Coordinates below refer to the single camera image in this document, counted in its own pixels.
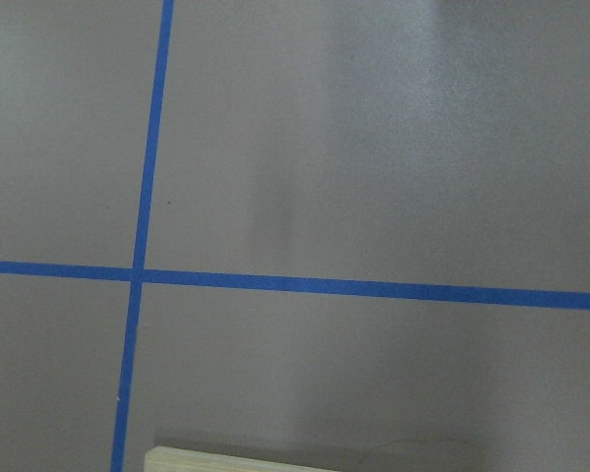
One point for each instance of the wooden cutting board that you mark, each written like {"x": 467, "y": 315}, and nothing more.
{"x": 162, "y": 458}

